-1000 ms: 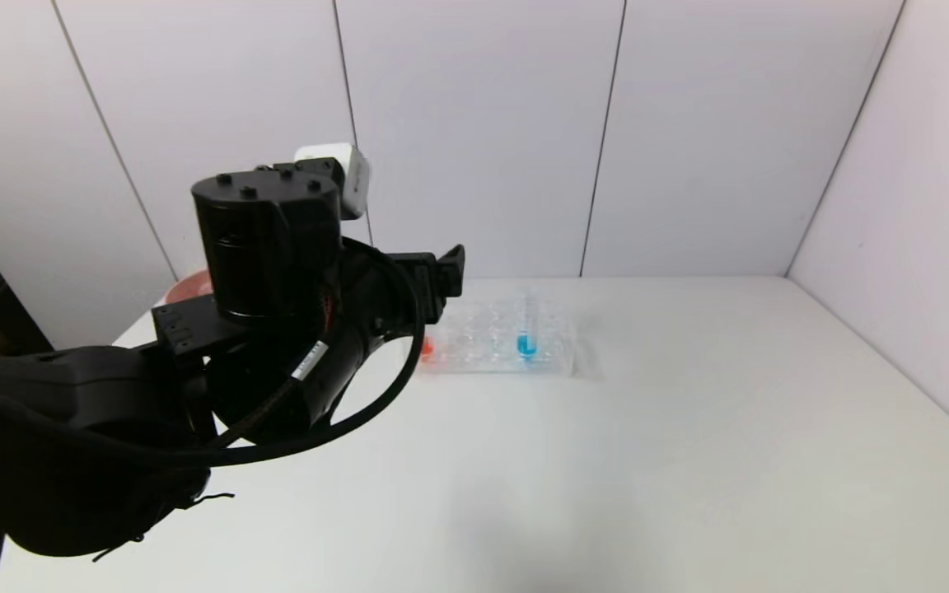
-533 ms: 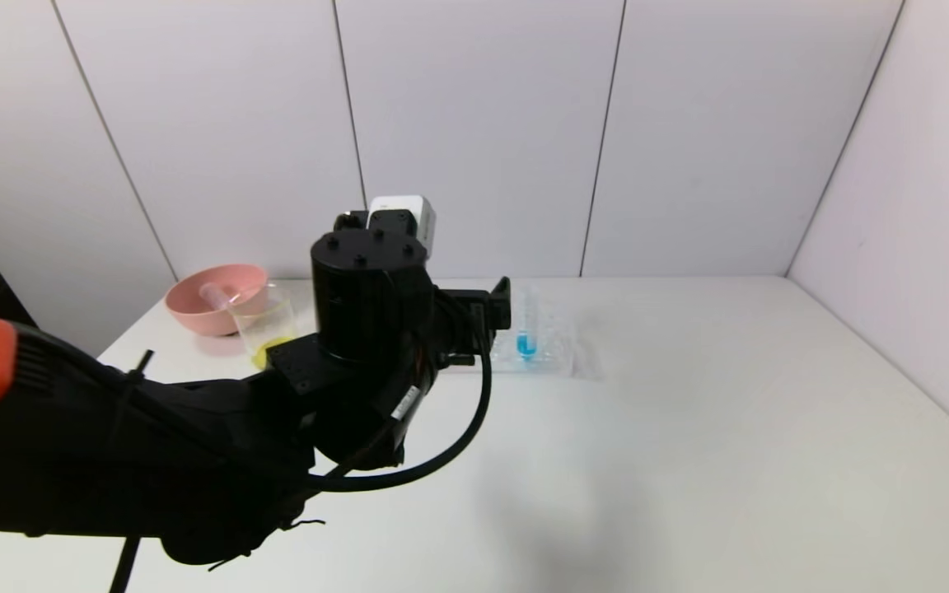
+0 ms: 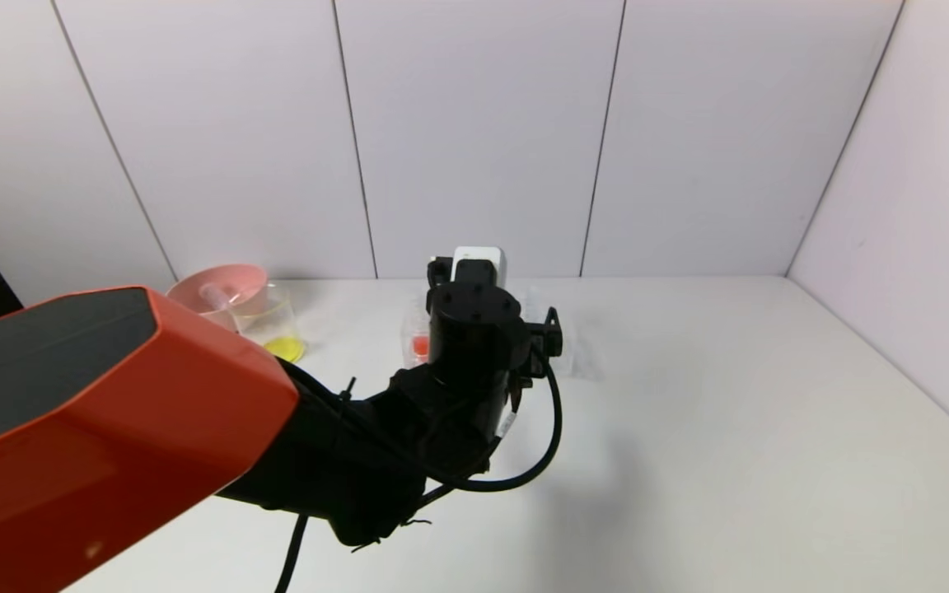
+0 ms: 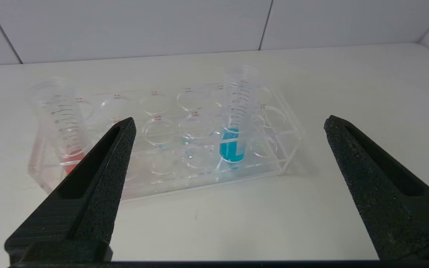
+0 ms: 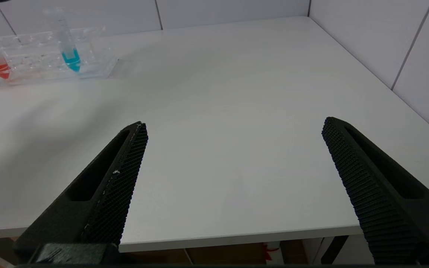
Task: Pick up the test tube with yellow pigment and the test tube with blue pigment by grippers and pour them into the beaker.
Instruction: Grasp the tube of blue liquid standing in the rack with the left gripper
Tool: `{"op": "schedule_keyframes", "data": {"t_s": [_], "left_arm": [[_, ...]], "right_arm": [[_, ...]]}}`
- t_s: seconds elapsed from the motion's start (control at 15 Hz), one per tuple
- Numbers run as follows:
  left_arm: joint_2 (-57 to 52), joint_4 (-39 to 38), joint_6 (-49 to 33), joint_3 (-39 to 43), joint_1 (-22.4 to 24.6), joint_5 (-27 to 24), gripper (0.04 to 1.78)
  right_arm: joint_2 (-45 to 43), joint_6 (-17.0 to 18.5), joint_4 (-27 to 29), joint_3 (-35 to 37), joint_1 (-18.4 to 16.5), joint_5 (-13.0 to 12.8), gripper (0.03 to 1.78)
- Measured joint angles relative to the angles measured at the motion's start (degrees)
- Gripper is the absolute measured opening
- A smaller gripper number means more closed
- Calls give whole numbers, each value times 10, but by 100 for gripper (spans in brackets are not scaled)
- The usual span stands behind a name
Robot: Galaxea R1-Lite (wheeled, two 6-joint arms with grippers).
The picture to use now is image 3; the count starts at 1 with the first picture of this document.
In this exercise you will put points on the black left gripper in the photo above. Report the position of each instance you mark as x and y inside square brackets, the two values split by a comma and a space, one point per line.
[547, 329]

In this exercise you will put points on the test tube with yellow pigment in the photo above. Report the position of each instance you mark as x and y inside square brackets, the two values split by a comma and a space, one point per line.
[223, 296]

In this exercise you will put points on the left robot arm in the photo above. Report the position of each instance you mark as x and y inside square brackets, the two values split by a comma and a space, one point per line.
[112, 428]

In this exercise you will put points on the clear acrylic test tube rack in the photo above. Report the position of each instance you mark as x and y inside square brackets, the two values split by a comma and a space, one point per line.
[577, 354]

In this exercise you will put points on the test tube with red pigment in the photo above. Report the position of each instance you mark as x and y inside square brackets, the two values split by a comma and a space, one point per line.
[420, 344]

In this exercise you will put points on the clear glass beaker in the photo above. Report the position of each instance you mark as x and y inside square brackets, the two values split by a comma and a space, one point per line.
[281, 333]

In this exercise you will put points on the pink plastic bowl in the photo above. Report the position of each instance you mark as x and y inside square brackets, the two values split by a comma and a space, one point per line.
[236, 280]

